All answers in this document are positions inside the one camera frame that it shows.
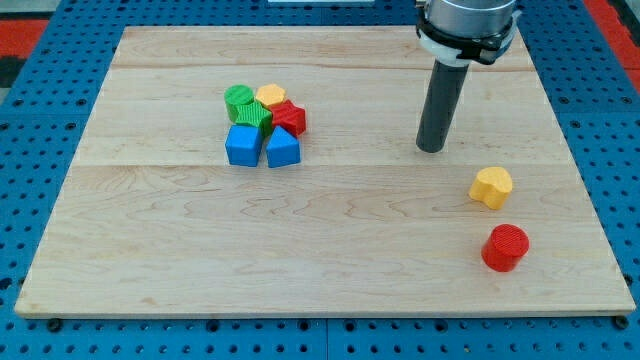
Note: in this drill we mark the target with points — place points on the yellow heart block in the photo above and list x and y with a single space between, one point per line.
492 186

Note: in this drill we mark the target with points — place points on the red star block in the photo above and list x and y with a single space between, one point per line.
290 117

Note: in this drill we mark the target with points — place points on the green star block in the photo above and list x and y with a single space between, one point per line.
255 115

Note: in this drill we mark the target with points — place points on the blue triangle block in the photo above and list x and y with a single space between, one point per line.
283 149

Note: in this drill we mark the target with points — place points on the blue cube block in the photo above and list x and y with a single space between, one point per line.
243 145

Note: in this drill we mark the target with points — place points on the yellow hexagon block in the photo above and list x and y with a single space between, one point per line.
270 95

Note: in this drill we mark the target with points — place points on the green cylinder block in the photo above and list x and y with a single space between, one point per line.
236 96

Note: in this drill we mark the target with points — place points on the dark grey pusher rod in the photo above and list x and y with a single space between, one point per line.
442 97

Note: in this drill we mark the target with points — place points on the light wooden board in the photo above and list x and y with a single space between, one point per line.
152 221

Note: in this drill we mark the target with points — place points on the red cylinder block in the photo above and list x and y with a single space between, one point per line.
506 246

